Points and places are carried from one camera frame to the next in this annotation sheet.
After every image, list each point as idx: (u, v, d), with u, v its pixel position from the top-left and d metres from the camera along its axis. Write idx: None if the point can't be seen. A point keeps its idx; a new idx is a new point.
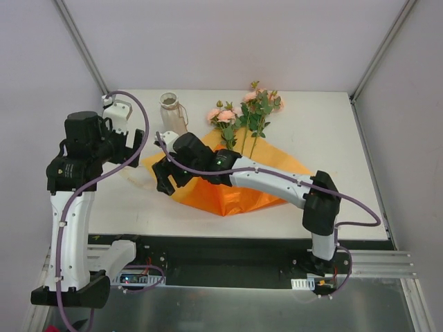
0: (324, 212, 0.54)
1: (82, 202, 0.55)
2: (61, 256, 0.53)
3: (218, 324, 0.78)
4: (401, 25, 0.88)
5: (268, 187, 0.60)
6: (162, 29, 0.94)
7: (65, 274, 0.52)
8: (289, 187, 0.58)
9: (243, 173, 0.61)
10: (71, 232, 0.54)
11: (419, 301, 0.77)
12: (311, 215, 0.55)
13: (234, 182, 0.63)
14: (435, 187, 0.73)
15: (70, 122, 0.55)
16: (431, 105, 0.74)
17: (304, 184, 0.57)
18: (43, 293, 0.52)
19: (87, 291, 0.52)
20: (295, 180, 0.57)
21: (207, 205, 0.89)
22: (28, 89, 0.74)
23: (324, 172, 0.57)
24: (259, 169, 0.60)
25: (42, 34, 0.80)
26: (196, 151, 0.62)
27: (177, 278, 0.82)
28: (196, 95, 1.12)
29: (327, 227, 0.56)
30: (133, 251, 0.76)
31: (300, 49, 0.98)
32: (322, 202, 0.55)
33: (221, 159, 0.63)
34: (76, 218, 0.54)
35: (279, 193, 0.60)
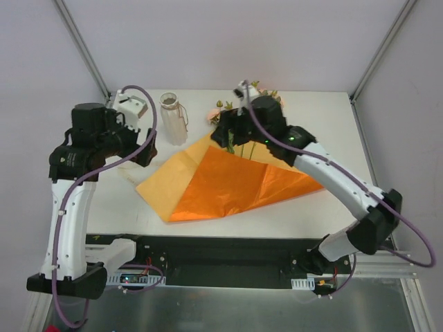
0: (380, 232, 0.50)
1: (82, 192, 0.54)
2: (58, 245, 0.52)
3: (218, 324, 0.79)
4: (401, 25, 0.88)
5: (331, 183, 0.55)
6: (163, 29, 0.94)
7: (61, 263, 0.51)
8: (356, 192, 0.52)
9: (313, 160, 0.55)
10: (69, 220, 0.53)
11: (419, 303, 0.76)
12: (368, 229, 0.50)
13: (297, 163, 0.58)
14: (435, 187, 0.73)
15: (77, 112, 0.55)
16: (431, 105, 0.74)
17: (373, 196, 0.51)
18: (39, 281, 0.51)
19: (82, 281, 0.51)
20: (365, 188, 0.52)
21: (203, 214, 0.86)
22: (28, 90, 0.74)
23: (399, 194, 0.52)
24: (331, 161, 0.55)
25: (41, 34, 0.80)
26: (273, 119, 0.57)
27: (177, 278, 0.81)
28: (196, 95, 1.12)
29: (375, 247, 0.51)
30: (133, 251, 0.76)
31: (300, 48, 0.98)
32: (383, 221, 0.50)
33: (295, 136, 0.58)
34: (75, 209, 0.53)
35: (341, 194, 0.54)
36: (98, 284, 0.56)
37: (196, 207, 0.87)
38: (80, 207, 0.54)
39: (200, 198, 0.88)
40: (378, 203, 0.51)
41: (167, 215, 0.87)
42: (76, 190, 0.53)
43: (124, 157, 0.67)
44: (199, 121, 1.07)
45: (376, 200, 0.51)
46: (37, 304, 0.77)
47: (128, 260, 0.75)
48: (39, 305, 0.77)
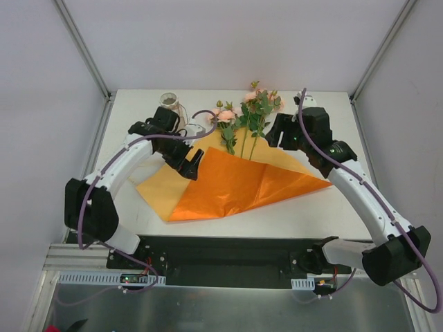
0: (396, 265, 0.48)
1: (145, 145, 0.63)
2: (110, 164, 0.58)
3: (218, 324, 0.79)
4: (401, 25, 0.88)
5: (360, 203, 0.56)
6: (163, 29, 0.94)
7: (106, 177, 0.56)
8: (381, 218, 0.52)
9: (347, 176, 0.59)
10: (128, 157, 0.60)
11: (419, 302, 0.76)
12: (384, 259, 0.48)
13: (333, 176, 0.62)
14: (434, 186, 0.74)
15: (162, 108, 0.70)
16: (431, 104, 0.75)
17: (397, 227, 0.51)
18: (79, 180, 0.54)
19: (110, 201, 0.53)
20: (392, 216, 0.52)
21: (202, 214, 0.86)
22: (28, 90, 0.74)
23: (430, 234, 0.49)
24: (365, 181, 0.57)
25: (42, 35, 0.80)
26: (318, 128, 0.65)
27: (176, 278, 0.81)
28: (196, 95, 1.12)
29: (388, 279, 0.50)
30: (133, 246, 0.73)
31: (300, 48, 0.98)
32: (402, 256, 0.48)
33: (336, 149, 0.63)
34: (136, 151, 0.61)
35: (367, 216, 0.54)
36: (113, 225, 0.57)
37: (196, 207, 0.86)
38: (138, 154, 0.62)
39: (199, 198, 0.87)
40: (401, 234, 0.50)
41: (166, 215, 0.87)
42: (141, 141, 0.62)
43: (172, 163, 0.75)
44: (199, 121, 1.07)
45: (399, 232, 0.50)
46: (37, 304, 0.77)
47: (126, 252, 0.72)
48: (39, 304, 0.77)
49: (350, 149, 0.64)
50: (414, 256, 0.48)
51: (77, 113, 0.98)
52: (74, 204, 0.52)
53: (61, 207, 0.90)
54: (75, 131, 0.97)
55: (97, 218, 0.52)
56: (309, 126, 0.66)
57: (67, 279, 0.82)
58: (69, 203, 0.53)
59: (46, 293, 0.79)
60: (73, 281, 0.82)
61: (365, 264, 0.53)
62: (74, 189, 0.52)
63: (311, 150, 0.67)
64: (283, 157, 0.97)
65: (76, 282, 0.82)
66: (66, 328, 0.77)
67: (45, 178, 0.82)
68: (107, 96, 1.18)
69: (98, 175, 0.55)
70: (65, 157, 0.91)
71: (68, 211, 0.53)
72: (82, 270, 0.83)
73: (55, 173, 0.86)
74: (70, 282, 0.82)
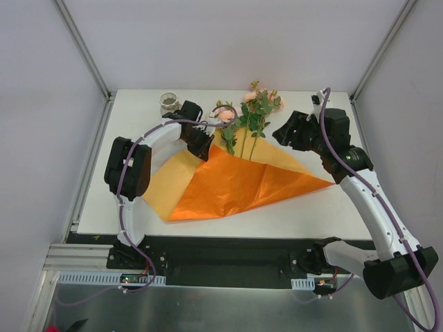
0: (398, 281, 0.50)
1: (178, 126, 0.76)
2: (150, 133, 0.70)
3: (217, 323, 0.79)
4: (401, 25, 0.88)
5: (369, 214, 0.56)
6: (162, 29, 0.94)
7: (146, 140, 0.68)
8: (389, 234, 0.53)
9: (360, 187, 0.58)
10: (164, 130, 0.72)
11: (419, 301, 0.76)
12: (387, 273, 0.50)
13: (345, 182, 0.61)
14: (434, 186, 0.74)
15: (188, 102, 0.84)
16: (431, 104, 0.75)
17: (405, 245, 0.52)
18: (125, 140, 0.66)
19: (147, 160, 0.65)
20: (401, 234, 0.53)
21: (202, 214, 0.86)
22: (27, 90, 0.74)
23: (437, 255, 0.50)
24: (378, 194, 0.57)
25: (42, 35, 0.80)
26: (337, 132, 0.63)
27: (177, 278, 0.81)
28: (196, 95, 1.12)
29: (387, 292, 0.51)
30: (140, 236, 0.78)
31: (300, 48, 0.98)
32: (405, 274, 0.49)
33: (352, 156, 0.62)
34: (170, 130, 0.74)
35: (374, 229, 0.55)
36: (142, 187, 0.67)
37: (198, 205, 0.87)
38: (172, 133, 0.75)
39: (199, 198, 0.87)
40: (408, 252, 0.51)
41: (167, 215, 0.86)
42: (176, 124, 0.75)
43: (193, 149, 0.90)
44: None
45: (405, 250, 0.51)
46: (37, 304, 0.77)
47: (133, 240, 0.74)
48: (39, 304, 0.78)
49: (367, 157, 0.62)
50: (418, 275, 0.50)
51: (77, 113, 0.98)
52: (116, 157, 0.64)
53: (61, 207, 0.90)
54: (75, 131, 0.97)
55: (135, 171, 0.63)
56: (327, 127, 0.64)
57: (67, 279, 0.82)
58: (113, 156, 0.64)
59: (46, 293, 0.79)
60: (73, 281, 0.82)
61: (366, 276, 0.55)
62: (120, 145, 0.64)
63: (326, 153, 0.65)
64: (282, 157, 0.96)
65: (76, 282, 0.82)
66: (66, 328, 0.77)
67: (45, 178, 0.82)
68: (107, 96, 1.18)
69: (141, 136, 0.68)
70: (65, 157, 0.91)
71: (109, 164, 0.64)
72: (82, 270, 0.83)
73: (55, 173, 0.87)
74: (70, 282, 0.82)
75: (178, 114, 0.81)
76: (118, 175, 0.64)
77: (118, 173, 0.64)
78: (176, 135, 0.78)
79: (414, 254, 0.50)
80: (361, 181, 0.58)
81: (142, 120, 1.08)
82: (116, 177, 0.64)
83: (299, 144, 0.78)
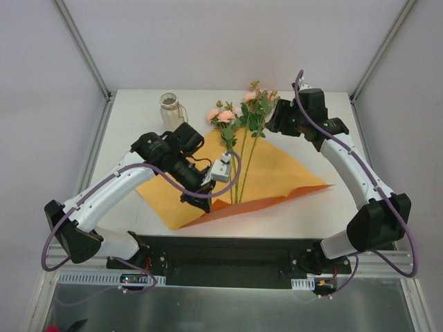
0: (374, 227, 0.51)
1: (141, 172, 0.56)
2: (91, 193, 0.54)
3: (218, 324, 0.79)
4: (401, 25, 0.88)
5: (347, 171, 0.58)
6: (162, 30, 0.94)
7: (82, 209, 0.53)
8: (364, 184, 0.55)
9: (336, 146, 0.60)
10: (113, 185, 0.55)
11: (419, 302, 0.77)
12: (364, 220, 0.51)
13: (324, 148, 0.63)
14: (435, 185, 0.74)
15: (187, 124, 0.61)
16: (431, 104, 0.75)
17: (379, 192, 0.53)
18: (57, 207, 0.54)
19: (79, 236, 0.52)
20: (374, 181, 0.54)
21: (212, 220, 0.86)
22: (27, 90, 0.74)
23: (410, 201, 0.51)
24: (354, 151, 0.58)
25: (41, 34, 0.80)
26: (313, 104, 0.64)
27: (176, 278, 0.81)
28: (196, 95, 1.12)
29: (369, 242, 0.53)
30: (130, 253, 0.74)
31: (300, 48, 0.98)
32: (381, 219, 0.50)
33: (330, 124, 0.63)
34: (125, 181, 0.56)
35: (352, 183, 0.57)
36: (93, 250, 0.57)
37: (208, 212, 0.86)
38: (131, 181, 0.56)
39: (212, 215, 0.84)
40: (383, 198, 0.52)
41: (169, 219, 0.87)
42: (140, 167, 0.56)
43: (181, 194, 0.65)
44: (198, 121, 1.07)
45: (381, 196, 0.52)
46: (37, 304, 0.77)
47: (123, 257, 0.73)
48: (39, 305, 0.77)
49: (343, 124, 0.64)
50: (394, 222, 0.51)
51: (77, 113, 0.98)
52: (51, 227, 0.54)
53: None
54: (75, 130, 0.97)
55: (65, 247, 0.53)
56: (304, 102, 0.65)
57: (67, 279, 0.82)
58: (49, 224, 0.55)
59: (46, 292, 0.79)
60: (73, 281, 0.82)
61: (349, 231, 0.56)
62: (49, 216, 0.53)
63: (306, 125, 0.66)
64: (288, 158, 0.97)
65: (75, 282, 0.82)
66: (66, 328, 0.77)
67: (45, 178, 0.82)
68: (107, 96, 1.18)
69: (74, 205, 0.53)
70: (65, 157, 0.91)
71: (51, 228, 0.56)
72: (82, 270, 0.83)
73: (55, 173, 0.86)
74: (70, 282, 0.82)
75: (166, 140, 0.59)
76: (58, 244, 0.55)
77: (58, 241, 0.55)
78: (146, 178, 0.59)
79: (389, 200, 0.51)
80: (338, 142, 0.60)
81: (142, 120, 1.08)
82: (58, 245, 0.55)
83: (288, 129, 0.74)
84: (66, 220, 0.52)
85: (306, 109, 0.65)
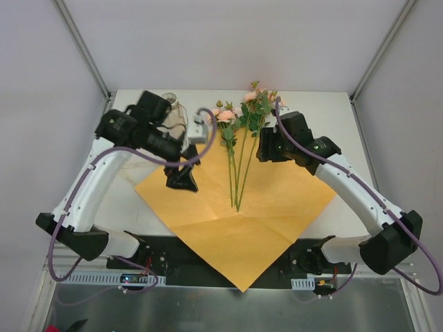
0: (394, 252, 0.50)
1: (115, 156, 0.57)
2: (75, 194, 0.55)
3: (218, 324, 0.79)
4: (401, 25, 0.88)
5: (351, 195, 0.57)
6: (162, 30, 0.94)
7: (72, 212, 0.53)
8: (372, 207, 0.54)
9: (333, 171, 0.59)
10: (93, 180, 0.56)
11: (419, 301, 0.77)
12: (383, 247, 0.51)
13: (320, 172, 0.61)
14: (434, 187, 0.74)
15: (147, 93, 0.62)
16: (431, 105, 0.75)
17: (390, 214, 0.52)
18: (48, 218, 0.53)
19: (80, 237, 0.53)
20: (383, 204, 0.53)
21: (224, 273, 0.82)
22: (26, 90, 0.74)
23: (420, 216, 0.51)
24: (352, 173, 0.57)
25: (41, 34, 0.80)
26: (297, 129, 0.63)
27: (177, 278, 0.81)
28: (196, 95, 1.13)
29: (387, 267, 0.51)
30: (132, 250, 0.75)
31: (300, 49, 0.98)
32: (399, 243, 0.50)
33: (320, 146, 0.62)
34: (104, 168, 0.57)
35: (359, 207, 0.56)
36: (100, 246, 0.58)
37: (196, 216, 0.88)
38: (108, 169, 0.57)
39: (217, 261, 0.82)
40: (394, 221, 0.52)
41: (170, 218, 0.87)
42: (109, 153, 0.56)
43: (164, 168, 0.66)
44: (199, 121, 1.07)
45: (392, 219, 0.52)
46: (37, 304, 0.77)
47: (124, 255, 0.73)
48: (39, 305, 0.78)
49: (333, 143, 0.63)
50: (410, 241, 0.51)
51: (77, 114, 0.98)
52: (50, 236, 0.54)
53: None
54: (75, 130, 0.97)
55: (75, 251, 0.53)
56: (287, 128, 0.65)
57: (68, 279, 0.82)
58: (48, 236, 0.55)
59: (46, 292, 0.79)
60: (73, 281, 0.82)
61: (362, 255, 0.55)
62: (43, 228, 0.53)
63: (294, 151, 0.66)
64: (279, 165, 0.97)
65: (76, 282, 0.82)
66: (66, 328, 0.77)
67: (45, 178, 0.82)
68: (107, 96, 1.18)
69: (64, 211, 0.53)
70: (65, 157, 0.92)
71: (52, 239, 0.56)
72: (82, 270, 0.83)
73: (56, 174, 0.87)
74: (70, 282, 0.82)
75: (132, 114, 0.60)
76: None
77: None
78: (123, 160, 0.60)
79: (401, 222, 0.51)
80: (335, 168, 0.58)
81: None
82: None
83: (277, 155, 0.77)
84: (61, 228, 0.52)
85: (292, 134, 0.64)
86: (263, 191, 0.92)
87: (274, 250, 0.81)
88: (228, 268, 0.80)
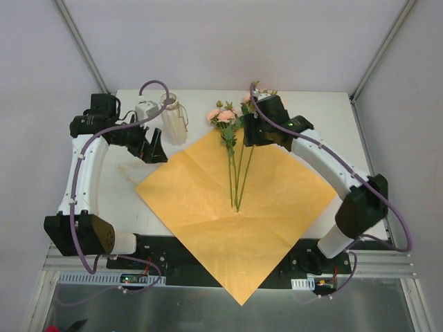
0: (363, 212, 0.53)
1: (100, 142, 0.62)
2: (76, 185, 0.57)
3: (218, 324, 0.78)
4: (401, 26, 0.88)
5: (322, 165, 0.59)
6: (162, 30, 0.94)
7: (79, 200, 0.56)
8: (342, 173, 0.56)
9: (306, 144, 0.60)
10: (87, 167, 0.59)
11: (419, 301, 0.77)
12: (351, 207, 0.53)
13: (295, 146, 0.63)
14: (435, 186, 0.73)
15: (95, 95, 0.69)
16: (431, 104, 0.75)
17: (357, 178, 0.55)
18: (57, 217, 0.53)
19: (96, 219, 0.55)
20: (351, 170, 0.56)
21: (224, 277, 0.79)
22: (26, 90, 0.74)
23: (385, 179, 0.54)
24: (323, 145, 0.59)
25: (42, 35, 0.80)
26: (274, 109, 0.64)
27: (176, 277, 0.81)
28: (196, 95, 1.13)
29: (358, 228, 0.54)
30: (133, 245, 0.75)
31: (300, 49, 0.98)
32: (366, 203, 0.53)
33: (295, 124, 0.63)
34: (93, 156, 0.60)
35: (330, 176, 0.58)
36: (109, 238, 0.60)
37: (197, 215, 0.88)
38: (97, 155, 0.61)
39: (217, 263, 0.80)
40: (361, 184, 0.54)
41: (170, 220, 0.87)
42: (93, 141, 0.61)
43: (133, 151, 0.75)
44: (199, 121, 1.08)
45: (359, 182, 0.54)
46: (37, 304, 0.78)
47: (127, 252, 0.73)
48: (39, 304, 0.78)
49: (307, 121, 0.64)
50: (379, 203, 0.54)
51: (77, 114, 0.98)
52: (62, 238, 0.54)
53: None
54: None
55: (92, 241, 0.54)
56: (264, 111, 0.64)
57: (67, 279, 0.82)
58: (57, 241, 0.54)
59: (46, 293, 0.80)
60: (73, 281, 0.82)
61: (338, 221, 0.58)
62: (55, 227, 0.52)
63: (272, 130, 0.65)
64: (280, 163, 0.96)
65: (75, 282, 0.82)
66: (66, 328, 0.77)
67: (45, 178, 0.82)
68: None
69: (71, 200, 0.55)
70: (65, 157, 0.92)
71: (62, 247, 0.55)
72: (82, 270, 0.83)
73: (56, 173, 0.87)
74: (70, 283, 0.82)
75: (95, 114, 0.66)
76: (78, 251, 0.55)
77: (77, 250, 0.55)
78: (105, 148, 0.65)
79: (368, 184, 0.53)
80: (306, 140, 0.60)
81: None
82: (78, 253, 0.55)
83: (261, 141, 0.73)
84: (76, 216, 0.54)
85: (268, 116, 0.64)
86: (264, 189, 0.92)
87: (275, 254, 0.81)
88: (228, 279, 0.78)
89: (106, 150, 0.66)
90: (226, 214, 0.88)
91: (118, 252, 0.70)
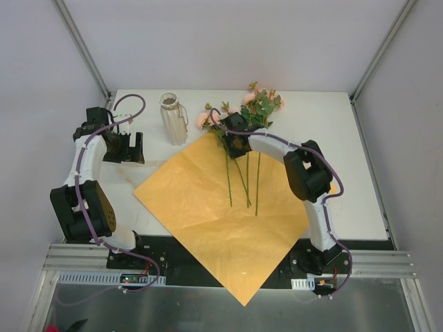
0: (301, 169, 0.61)
1: (100, 138, 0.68)
2: (79, 166, 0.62)
3: (217, 324, 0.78)
4: (401, 26, 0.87)
5: (271, 149, 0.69)
6: (162, 30, 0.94)
7: (84, 173, 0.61)
8: (282, 147, 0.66)
9: (256, 137, 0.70)
10: (91, 153, 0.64)
11: (419, 301, 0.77)
12: (291, 169, 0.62)
13: (253, 144, 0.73)
14: (434, 186, 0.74)
15: (90, 109, 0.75)
16: (430, 105, 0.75)
17: (293, 145, 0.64)
18: (62, 190, 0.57)
19: (99, 189, 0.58)
20: (286, 141, 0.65)
21: (227, 277, 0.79)
22: (26, 91, 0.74)
23: (313, 140, 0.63)
24: (268, 133, 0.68)
25: (42, 36, 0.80)
26: (234, 121, 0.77)
27: (177, 277, 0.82)
28: (196, 95, 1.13)
29: (308, 187, 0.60)
30: (133, 241, 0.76)
31: (300, 49, 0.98)
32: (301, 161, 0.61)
33: (248, 127, 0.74)
34: (95, 147, 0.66)
35: (277, 153, 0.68)
36: (111, 218, 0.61)
37: (197, 216, 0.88)
38: (98, 147, 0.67)
39: (218, 265, 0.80)
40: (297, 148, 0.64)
41: (170, 220, 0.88)
42: (94, 137, 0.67)
43: (123, 157, 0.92)
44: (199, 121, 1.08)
45: (295, 148, 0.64)
46: (37, 304, 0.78)
47: (127, 248, 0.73)
48: (39, 304, 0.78)
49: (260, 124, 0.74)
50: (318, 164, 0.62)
51: (77, 114, 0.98)
52: (68, 210, 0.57)
53: None
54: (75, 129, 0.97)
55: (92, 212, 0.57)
56: (228, 125, 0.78)
57: (67, 279, 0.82)
58: (62, 214, 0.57)
59: (46, 292, 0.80)
60: (73, 281, 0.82)
61: (295, 190, 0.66)
62: (63, 198, 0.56)
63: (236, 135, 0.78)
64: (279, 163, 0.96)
65: (76, 282, 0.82)
66: (66, 328, 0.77)
67: (46, 178, 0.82)
68: (107, 96, 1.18)
69: (76, 173, 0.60)
70: (65, 157, 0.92)
71: (64, 221, 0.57)
72: (82, 270, 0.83)
73: (57, 173, 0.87)
74: (70, 282, 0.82)
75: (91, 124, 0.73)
76: (81, 225, 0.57)
77: (79, 223, 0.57)
78: (103, 146, 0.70)
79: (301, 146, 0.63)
80: (256, 135, 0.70)
81: (142, 120, 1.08)
82: (81, 227, 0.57)
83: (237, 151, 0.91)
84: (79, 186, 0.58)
85: (232, 128, 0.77)
86: (263, 189, 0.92)
87: (275, 254, 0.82)
88: (230, 279, 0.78)
89: (104, 149, 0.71)
90: (226, 214, 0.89)
91: (119, 246, 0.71)
